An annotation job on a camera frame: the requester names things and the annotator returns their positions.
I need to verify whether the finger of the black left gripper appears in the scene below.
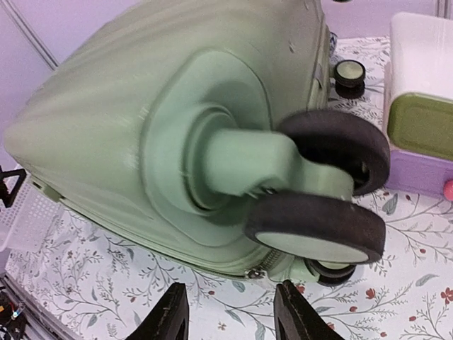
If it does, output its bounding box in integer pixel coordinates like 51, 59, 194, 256
1, 169, 26, 207

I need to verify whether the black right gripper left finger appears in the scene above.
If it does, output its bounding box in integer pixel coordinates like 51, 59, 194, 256
126, 283, 189, 340

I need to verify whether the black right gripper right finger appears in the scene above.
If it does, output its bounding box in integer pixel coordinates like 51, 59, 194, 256
273, 280, 343, 340

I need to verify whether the green hard-shell suitcase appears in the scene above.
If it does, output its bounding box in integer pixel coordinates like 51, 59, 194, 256
4, 1, 390, 285

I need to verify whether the white perforated plastic basket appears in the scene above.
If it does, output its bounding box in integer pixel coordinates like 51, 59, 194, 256
1, 182, 64, 252

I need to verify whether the floral patterned table cloth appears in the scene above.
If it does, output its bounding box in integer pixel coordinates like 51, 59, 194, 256
6, 35, 453, 340

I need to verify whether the white green purple drawer box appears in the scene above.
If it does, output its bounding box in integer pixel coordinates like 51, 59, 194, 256
383, 12, 452, 200

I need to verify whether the aluminium front rail frame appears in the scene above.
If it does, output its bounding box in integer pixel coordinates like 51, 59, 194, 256
1, 276, 65, 340

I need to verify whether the left aluminium wall post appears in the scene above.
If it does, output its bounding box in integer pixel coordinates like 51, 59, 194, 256
1, 0, 59, 71

